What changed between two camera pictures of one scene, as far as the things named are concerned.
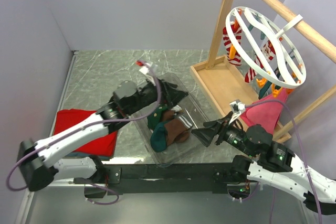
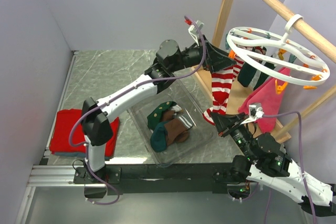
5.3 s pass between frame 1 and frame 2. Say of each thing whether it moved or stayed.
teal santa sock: stayed
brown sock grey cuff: stayed
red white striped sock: moved
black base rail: stayed
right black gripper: moved
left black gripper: moved
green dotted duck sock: stayed
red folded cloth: stayed
